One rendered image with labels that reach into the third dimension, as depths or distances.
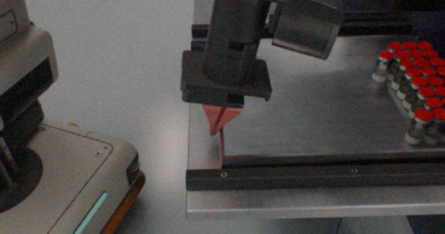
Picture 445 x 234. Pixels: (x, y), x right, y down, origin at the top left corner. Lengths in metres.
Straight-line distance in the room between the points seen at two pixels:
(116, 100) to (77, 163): 0.71
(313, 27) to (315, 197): 0.20
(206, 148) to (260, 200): 0.11
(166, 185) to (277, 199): 1.17
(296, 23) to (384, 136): 0.25
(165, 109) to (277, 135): 1.42
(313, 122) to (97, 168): 0.90
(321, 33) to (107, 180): 1.04
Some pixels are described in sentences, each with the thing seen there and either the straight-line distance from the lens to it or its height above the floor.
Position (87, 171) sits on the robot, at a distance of 1.37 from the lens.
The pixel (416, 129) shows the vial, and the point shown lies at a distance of 0.58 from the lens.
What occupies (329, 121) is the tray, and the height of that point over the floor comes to 0.88.
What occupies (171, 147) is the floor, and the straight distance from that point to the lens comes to 1.77.
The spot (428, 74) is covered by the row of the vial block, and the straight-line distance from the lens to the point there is 0.65.
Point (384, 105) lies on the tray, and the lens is 0.65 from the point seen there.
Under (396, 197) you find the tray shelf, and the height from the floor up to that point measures 0.88.
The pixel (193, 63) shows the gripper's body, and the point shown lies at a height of 1.00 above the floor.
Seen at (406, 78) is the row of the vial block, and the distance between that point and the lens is 0.65.
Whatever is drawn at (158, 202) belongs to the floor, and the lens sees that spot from 1.59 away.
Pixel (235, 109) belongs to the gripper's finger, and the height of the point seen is 0.97.
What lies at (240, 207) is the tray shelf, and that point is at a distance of 0.48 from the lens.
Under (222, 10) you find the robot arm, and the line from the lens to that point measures 0.41.
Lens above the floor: 1.27
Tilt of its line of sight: 41 degrees down
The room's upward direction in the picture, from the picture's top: straight up
